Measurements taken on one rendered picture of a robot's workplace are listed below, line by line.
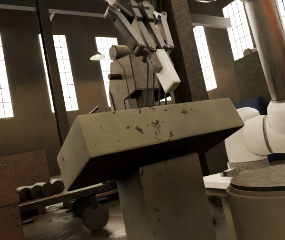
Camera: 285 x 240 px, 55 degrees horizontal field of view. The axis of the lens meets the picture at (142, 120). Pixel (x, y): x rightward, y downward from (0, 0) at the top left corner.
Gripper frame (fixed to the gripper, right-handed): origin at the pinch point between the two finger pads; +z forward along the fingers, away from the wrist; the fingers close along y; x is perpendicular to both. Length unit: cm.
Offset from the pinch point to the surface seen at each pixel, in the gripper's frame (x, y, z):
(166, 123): -5.2, -9.0, 11.9
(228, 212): 63, 59, 26
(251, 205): -11.4, -9.4, 23.6
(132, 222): 5.2, -12.4, 20.2
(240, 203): -10.0, -9.2, 23.1
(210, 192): 61, 53, 16
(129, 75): 357, 268, -272
